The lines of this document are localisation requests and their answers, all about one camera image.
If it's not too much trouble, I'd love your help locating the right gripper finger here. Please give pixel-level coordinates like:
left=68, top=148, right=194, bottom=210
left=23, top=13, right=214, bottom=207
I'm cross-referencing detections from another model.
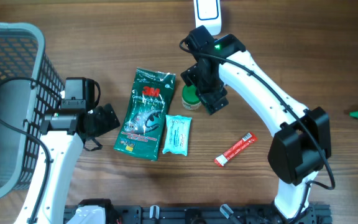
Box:
left=180, top=63, right=199, bottom=89
left=201, top=91, right=229, bottom=115

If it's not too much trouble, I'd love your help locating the green lid small jar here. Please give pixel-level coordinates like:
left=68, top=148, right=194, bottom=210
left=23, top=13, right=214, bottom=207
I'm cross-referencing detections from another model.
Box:
left=181, top=85, right=201, bottom=111

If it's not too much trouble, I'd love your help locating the green 3M glove packet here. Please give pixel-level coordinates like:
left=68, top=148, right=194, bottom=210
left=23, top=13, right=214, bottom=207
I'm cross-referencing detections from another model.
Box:
left=114, top=68, right=176, bottom=161

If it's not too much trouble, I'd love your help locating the light green wipes pack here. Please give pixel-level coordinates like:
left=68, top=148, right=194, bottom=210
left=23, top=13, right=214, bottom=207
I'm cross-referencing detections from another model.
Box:
left=162, top=115, right=192, bottom=156

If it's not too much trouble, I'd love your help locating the red snack packet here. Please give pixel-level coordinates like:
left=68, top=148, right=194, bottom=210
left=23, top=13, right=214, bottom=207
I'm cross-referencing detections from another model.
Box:
left=214, top=133, right=258, bottom=167

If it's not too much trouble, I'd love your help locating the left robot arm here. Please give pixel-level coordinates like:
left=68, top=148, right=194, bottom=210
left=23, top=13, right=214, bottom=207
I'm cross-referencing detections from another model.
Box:
left=16, top=78, right=120, bottom=223

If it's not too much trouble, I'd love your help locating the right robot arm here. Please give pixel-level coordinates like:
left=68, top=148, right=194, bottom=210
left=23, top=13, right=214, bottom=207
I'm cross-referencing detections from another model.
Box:
left=179, top=26, right=335, bottom=223

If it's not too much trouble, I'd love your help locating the white barcode scanner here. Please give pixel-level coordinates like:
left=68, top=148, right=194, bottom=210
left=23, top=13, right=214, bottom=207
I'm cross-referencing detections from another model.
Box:
left=193, top=0, right=222, bottom=35

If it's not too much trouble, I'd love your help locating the grey plastic shopping basket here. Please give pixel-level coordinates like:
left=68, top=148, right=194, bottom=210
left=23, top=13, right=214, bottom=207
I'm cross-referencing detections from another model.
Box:
left=0, top=22, right=64, bottom=198

